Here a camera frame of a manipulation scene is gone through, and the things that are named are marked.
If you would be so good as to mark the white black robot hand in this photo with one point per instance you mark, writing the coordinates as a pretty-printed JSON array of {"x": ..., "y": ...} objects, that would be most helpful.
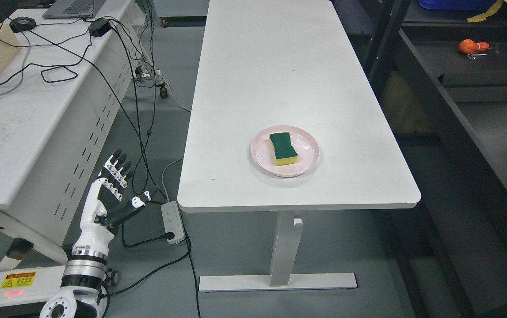
[{"x": 106, "y": 209}]

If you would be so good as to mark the green yellow sponge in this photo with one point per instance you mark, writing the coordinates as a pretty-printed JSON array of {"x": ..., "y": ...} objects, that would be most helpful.
[{"x": 284, "y": 152}]

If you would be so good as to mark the white robot base with label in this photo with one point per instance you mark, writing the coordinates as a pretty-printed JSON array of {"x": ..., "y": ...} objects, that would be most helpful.
[{"x": 24, "y": 292}]

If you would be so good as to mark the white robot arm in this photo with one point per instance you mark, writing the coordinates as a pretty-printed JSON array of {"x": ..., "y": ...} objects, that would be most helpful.
[{"x": 80, "y": 294}]

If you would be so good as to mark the black metal shelf rack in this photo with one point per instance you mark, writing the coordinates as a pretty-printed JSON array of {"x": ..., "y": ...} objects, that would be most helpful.
[{"x": 461, "y": 165}]

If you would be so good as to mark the orange toy on shelf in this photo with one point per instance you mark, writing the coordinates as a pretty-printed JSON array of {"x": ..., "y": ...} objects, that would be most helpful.
[{"x": 472, "y": 49}]

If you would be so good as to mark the white power strip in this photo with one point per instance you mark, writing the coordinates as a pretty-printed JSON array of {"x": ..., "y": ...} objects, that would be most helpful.
[{"x": 173, "y": 222}]

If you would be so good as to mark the white perforated side desk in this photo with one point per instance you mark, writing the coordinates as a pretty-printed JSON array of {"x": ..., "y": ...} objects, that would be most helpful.
[{"x": 55, "y": 123}]

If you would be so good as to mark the black power adapter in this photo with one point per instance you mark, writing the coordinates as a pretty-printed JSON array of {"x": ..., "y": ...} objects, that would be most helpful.
[{"x": 99, "y": 27}]

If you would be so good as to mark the black round mouse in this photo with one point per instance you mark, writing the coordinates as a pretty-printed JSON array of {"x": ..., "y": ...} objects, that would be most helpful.
[{"x": 22, "y": 24}]

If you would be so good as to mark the grey laptop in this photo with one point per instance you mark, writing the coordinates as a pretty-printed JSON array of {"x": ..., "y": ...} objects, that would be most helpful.
[{"x": 69, "y": 9}]

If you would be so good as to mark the pink plate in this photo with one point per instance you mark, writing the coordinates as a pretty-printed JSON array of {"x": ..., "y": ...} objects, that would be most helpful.
[{"x": 306, "y": 146}]

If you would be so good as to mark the white standing desk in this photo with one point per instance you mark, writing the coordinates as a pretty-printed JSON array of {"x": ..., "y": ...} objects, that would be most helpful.
[{"x": 286, "y": 62}]

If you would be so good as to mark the blue bin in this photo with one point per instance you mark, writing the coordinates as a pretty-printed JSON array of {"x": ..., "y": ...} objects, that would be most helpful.
[{"x": 457, "y": 5}]

